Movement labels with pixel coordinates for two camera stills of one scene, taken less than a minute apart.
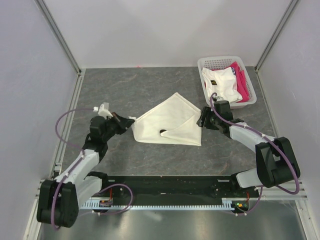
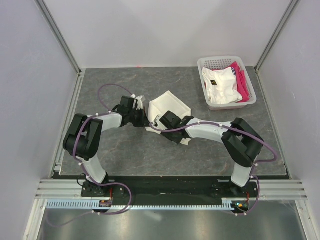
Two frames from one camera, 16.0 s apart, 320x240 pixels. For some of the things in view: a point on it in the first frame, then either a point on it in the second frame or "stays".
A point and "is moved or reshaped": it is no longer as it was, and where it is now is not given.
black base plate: (172, 188) stays
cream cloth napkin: (181, 120) is moved or reshaped
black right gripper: (204, 113) → (176, 140)
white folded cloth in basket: (223, 82) stays
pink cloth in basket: (241, 81) stays
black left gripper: (122, 123) → (143, 120)
